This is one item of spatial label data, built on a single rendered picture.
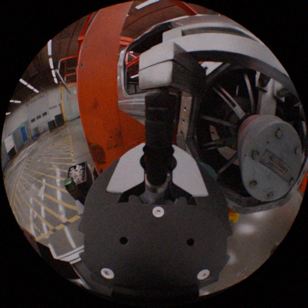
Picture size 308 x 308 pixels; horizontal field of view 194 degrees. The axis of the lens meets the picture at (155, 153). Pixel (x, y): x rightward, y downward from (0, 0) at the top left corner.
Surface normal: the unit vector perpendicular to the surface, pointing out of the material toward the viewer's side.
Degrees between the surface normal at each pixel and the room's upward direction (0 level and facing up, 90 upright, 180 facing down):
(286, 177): 90
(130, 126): 90
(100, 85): 90
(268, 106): 90
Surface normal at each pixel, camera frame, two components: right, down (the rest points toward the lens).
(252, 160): -0.73, 0.35
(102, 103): 0.68, 0.41
